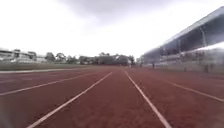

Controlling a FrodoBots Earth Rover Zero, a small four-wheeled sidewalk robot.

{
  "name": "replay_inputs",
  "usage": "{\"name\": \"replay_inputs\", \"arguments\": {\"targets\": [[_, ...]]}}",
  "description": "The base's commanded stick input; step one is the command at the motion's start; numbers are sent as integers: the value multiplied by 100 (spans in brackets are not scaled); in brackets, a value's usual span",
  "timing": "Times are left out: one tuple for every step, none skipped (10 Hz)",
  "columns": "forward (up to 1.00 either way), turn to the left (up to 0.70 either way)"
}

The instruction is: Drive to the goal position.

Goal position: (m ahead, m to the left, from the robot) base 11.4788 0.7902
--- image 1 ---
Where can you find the roofed grandstand building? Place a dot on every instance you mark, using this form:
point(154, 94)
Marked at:
point(196, 46)

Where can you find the pale kerb strip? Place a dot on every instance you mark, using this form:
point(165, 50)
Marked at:
point(36, 70)

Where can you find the row of trees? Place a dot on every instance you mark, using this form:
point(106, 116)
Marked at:
point(100, 59)

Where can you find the red running track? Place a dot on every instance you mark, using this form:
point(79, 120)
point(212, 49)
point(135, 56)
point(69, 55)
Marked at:
point(115, 103)

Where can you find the pale low building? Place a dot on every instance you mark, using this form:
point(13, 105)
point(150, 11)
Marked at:
point(18, 56)

